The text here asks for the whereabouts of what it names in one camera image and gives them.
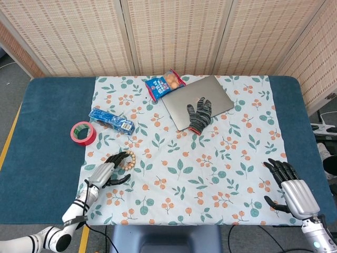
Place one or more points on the grey knit work glove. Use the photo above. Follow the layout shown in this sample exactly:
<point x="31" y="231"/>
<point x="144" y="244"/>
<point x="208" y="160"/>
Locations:
<point x="199" y="116"/>

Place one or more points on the dark blue table cover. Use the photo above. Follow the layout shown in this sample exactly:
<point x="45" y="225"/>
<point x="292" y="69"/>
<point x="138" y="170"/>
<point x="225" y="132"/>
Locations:
<point x="47" y="118"/>

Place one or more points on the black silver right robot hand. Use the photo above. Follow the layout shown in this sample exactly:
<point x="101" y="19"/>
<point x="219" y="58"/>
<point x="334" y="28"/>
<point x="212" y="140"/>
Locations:
<point x="301" y="197"/>

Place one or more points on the blue snack bag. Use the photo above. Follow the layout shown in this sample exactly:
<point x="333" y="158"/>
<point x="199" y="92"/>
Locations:
<point x="159" y="87"/>

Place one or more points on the long blue carton box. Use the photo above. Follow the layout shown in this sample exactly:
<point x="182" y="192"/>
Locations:
<point x="110" y="120"/>

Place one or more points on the floral patterned cloth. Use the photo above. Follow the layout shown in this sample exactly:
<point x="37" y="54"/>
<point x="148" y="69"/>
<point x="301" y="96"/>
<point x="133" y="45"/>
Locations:
<point x="179" y="171"/>

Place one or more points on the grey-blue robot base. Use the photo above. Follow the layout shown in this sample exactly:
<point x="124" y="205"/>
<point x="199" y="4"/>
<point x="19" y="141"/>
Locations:
<point x="166" y="238"/>

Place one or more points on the white chair base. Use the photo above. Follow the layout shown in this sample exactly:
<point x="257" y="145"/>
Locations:
<point x="325" y="129"/>

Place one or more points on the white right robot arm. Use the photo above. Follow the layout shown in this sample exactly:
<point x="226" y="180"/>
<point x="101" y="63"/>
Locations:
<point x="316" y="237"/>

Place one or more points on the red tape roll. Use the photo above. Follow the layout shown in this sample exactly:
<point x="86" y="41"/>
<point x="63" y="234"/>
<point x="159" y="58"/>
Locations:
<point x="90" y="138"/>

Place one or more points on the bamboo folding screen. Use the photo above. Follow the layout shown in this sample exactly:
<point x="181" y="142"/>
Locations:
<point x="171" y="34"/>

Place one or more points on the silver closed laptop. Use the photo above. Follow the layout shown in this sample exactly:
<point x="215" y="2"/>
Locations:
<point x="184" y="100"/>

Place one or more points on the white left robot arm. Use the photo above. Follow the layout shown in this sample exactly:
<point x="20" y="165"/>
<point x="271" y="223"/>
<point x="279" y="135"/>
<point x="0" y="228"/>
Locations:
<point x="76" y="213"/>

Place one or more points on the white shoe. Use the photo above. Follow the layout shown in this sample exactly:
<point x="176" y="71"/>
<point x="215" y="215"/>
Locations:
<point x="323" y="150"/>

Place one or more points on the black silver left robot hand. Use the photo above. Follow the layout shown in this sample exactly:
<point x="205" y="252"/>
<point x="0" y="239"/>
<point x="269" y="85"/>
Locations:
<point x="101" y="174"/>

